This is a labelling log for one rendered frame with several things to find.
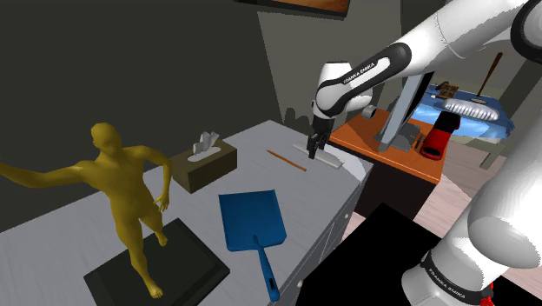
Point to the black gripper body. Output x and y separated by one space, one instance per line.
322 126

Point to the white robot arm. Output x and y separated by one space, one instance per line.
427 40

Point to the black robot stand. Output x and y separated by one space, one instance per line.
368 258

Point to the blue dustpan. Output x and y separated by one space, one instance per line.
252 220

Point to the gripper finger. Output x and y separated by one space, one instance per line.
312 148
322 142

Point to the grey chest of drawers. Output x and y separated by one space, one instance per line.
63 237

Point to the grey flat bar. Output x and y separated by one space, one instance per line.
332 160

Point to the bed with blue cover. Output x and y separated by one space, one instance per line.
470 125

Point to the olive tissue box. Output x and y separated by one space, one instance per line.
207 167

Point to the gold human figure statue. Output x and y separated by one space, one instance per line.
122 182

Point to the framed wall picture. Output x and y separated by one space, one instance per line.
309 5

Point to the orange desk with monitor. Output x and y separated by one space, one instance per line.
364 135

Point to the orange pencil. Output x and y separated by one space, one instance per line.
286 160

